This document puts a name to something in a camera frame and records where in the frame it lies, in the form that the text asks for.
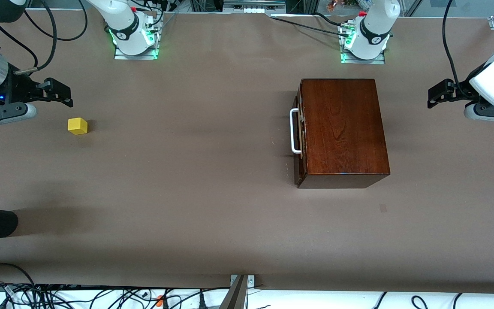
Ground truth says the yellow cube block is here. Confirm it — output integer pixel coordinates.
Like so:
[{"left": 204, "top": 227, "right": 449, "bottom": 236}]
[{"left": 68, "top": 118, "right": 88, "bottom": 136}]

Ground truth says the wooden drawer with white handle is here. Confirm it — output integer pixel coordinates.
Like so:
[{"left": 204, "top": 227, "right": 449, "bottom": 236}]
[{"left": 289, "top": 84, "right": 307, "bottom": 186}]

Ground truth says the dark brown wooden cabinet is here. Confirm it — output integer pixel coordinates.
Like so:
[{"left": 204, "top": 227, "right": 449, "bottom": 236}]
[{"left": 294, "top": 78, "right": 391, "bottom": 189}]

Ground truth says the grey power strip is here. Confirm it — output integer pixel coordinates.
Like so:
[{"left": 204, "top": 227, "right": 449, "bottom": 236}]
[{"left": 223, "top": 0, "right": 287, "bottom": 14}]

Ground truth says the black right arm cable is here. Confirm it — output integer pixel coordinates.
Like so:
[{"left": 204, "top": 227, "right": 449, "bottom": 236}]
[{"left": 0, "top": 0, "right": 57, "bottom": 76}]

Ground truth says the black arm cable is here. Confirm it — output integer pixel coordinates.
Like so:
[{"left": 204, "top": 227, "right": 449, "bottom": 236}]
[
  {"left": 0, "top": 0, "right": 57, "bottom": 76},
  {"left": 442, "top": 0, "right": 473, "bottom": 97}
]

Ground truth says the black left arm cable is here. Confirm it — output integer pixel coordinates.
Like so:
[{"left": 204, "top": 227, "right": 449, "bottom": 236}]
[{"left": 442, "top": 0, "right": 473, "bottom": 97}]

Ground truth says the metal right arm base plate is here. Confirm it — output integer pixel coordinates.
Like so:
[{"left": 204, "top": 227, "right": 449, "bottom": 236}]
[{"left": 114, "top": 17, "right": 161, "bottom": 61}]

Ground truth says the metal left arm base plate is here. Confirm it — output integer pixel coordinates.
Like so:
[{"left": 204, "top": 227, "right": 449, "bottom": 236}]
[{"left": 340, "top": 21, "right": 386, "bottom": 65}]

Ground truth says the black looping cable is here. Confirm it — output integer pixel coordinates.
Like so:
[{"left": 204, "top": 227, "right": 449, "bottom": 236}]
[{"left": 40, "top": 0, "right": 89, "bottom": 42}]

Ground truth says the short black table cable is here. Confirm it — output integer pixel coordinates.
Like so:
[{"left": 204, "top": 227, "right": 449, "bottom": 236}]
[{"left": 313, "top": 12, "right": 347, "bottom": 27}]

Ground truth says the long black table cable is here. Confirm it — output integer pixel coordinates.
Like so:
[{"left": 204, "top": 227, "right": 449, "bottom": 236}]
[{"left": 271, "top": 16, "right": 351, "bottom": 39}]

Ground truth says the large black cable loop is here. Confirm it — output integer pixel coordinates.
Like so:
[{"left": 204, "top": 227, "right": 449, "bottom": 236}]
[{"left": 0, "top": 262, "right": 37, "bottom": 293}]

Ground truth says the tangled black cable bundle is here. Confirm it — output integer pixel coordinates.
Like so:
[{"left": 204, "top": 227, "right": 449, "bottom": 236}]
[{"left": 0, "top": 279, "right": 231, "bottom": 309}]

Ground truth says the metal table edge bracket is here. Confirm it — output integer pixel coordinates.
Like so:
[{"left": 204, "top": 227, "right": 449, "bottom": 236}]
[{"left": 219, "top": 274, "right": 256, "bottom": 309}]

